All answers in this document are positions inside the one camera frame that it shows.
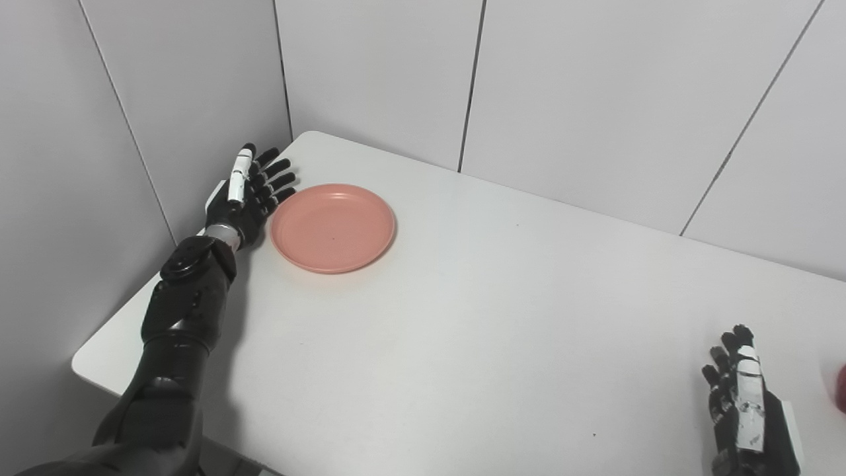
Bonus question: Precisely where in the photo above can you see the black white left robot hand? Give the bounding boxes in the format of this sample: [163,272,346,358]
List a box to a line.
[205,143,297,249]

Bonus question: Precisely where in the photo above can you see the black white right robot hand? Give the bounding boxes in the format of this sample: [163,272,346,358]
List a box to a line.
[701,324,805,476]

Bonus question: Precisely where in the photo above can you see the pink round plate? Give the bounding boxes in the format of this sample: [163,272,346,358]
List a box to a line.
[270,183,397,274]

